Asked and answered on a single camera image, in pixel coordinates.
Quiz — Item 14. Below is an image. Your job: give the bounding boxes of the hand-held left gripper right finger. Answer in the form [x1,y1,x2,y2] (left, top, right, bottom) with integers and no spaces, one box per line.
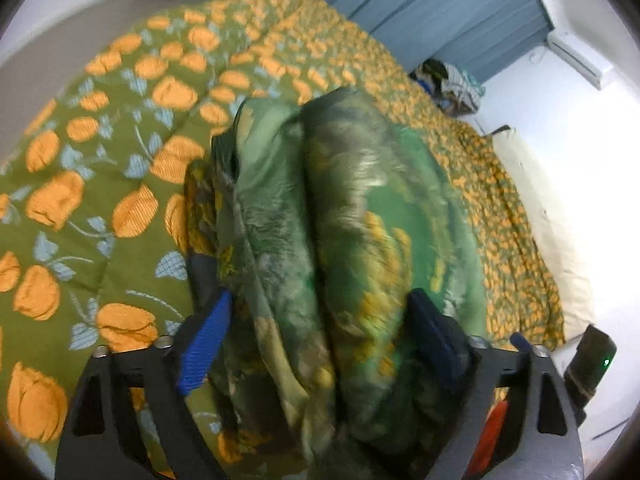
[405,287,584,480]

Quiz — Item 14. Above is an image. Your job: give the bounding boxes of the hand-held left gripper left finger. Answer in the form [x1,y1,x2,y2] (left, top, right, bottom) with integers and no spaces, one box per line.
[54,289,234,480]

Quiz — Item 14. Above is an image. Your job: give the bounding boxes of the green landscape print garment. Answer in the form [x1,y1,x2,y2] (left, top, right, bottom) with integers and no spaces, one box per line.
[184,86,489,480]

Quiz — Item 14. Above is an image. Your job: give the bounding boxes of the pile of clothes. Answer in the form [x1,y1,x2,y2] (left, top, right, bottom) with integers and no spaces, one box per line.
[409,58,486,117]

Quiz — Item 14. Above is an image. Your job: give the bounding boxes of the cream pillow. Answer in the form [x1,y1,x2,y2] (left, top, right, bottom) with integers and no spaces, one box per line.
[492,127,598,343]

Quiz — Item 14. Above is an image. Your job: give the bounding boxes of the green orange floral bedspread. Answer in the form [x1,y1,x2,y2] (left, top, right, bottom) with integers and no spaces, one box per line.
[0,0,566,480]

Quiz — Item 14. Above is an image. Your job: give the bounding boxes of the white air conditioner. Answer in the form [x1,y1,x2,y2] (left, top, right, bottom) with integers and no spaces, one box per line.
[546,30,615,90]

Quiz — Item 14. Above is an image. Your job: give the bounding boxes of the blue curtain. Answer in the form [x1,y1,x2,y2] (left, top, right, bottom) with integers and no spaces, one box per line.
[182,0,555,83]

